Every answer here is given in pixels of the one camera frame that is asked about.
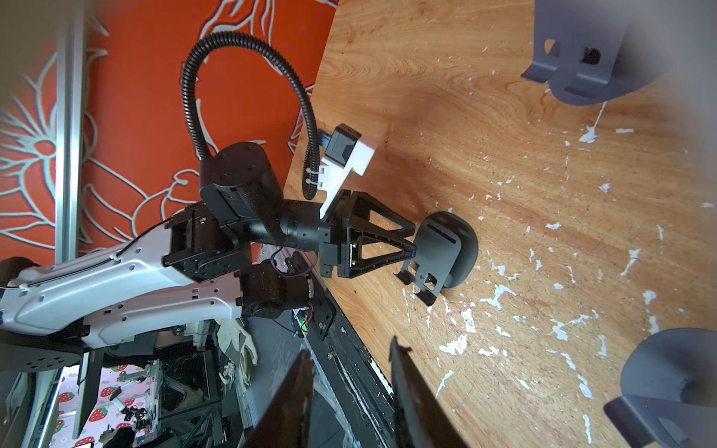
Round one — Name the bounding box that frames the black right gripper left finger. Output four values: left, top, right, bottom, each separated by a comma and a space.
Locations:
244, 350, 314, 447

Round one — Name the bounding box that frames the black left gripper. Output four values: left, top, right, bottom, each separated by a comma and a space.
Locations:
319, 190, 416, 278

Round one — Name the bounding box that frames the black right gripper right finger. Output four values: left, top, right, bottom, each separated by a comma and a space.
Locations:
389, 336, 467, 448

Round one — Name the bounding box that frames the black phone stand front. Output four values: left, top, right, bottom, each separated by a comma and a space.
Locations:
396, 211, 479, 306

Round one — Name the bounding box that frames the purple phone stand front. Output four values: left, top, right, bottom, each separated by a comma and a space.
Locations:
603, 328, 716, 447

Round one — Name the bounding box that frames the purple-grey phone stand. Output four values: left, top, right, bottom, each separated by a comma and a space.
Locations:
521, 0, 670, 106

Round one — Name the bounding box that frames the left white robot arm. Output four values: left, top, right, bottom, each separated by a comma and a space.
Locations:
1, 32, 418, 373

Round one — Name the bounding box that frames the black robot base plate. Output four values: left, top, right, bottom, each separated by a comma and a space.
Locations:
294, 274, 397, 447

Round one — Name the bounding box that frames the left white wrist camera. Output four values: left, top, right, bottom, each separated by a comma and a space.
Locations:
317, 124, 376, 220

